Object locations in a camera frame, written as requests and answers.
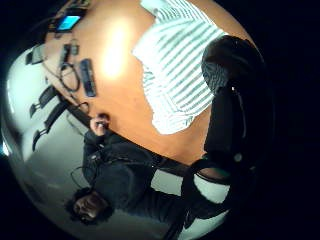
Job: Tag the white green striped cloth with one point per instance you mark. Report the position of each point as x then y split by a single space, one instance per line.
180 66

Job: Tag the the person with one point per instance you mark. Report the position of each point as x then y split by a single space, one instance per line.
123 180

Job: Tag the long black remote control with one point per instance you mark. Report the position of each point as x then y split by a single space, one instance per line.
88 77

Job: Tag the black power adapter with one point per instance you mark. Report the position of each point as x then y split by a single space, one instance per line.
65 53

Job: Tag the black office chair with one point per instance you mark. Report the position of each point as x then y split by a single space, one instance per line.
50 121
45 97

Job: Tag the phone with blue screen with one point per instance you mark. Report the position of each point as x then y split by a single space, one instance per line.
68 22

